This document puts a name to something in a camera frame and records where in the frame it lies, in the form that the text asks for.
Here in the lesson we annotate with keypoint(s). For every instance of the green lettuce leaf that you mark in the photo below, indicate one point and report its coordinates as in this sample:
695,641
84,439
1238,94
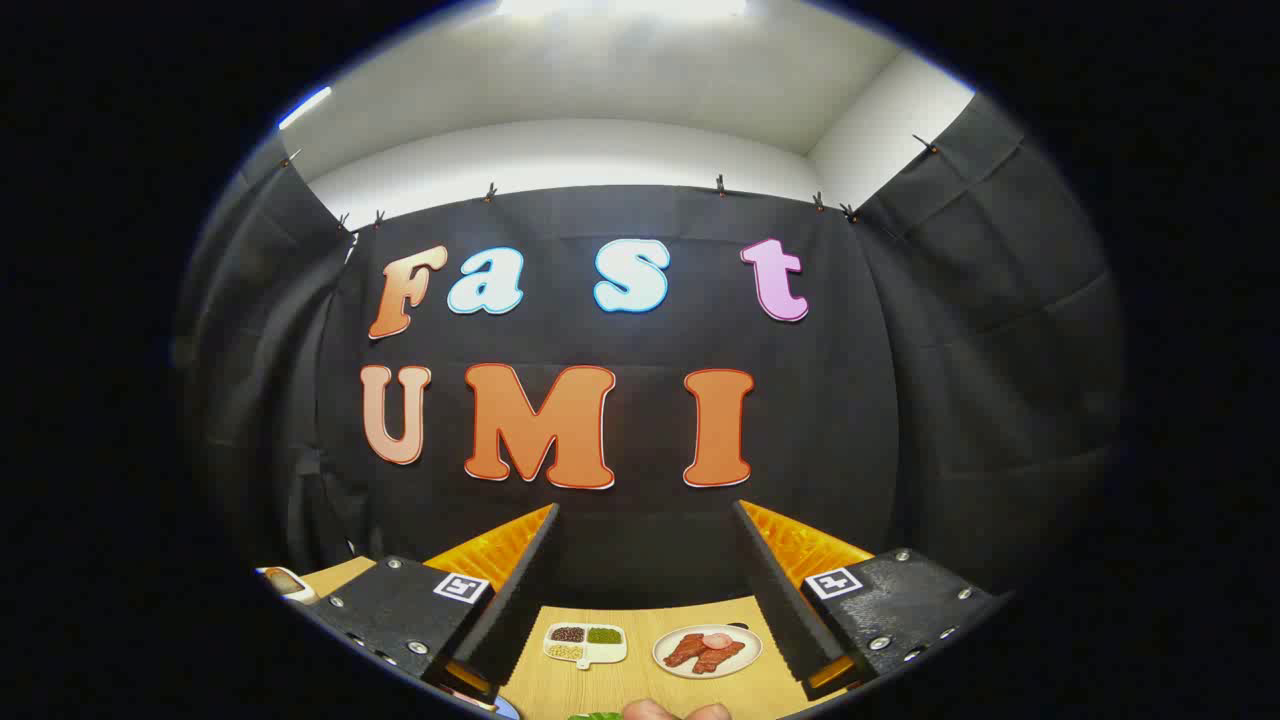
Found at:
597,716

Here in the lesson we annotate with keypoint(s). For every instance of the pink round slice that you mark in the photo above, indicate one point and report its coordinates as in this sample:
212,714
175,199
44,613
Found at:
718,640

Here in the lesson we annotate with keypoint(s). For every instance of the blue round plate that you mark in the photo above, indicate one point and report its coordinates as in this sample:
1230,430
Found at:
507,710

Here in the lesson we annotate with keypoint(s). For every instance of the heap of green beans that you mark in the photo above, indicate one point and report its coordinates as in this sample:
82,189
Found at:
605,635

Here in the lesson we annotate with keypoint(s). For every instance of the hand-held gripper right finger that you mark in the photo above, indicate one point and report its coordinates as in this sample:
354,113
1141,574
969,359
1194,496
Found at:
785,615

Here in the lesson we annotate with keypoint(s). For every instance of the ceiling light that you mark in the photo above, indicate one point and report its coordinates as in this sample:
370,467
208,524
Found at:
620,8

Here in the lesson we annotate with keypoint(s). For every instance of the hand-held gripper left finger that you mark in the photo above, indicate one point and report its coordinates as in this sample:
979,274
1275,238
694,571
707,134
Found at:
515,610

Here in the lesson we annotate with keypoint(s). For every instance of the heap of yellow soybeans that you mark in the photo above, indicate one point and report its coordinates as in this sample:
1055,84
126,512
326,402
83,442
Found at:
565,652

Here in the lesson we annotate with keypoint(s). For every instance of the heap of dark red beans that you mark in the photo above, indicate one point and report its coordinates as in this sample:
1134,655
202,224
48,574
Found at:
568,634

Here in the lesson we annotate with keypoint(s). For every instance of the white divided tray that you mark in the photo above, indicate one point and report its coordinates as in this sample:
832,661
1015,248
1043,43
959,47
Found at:
606,653

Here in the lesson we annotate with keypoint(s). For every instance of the brown meat slice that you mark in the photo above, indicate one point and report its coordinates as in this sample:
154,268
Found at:
720,658
684,652

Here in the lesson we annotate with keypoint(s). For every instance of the round white plate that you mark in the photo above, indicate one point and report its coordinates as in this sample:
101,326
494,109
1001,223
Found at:
750,645

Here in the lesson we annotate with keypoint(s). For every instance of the white toaster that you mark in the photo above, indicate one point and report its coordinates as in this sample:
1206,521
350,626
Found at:
305,597

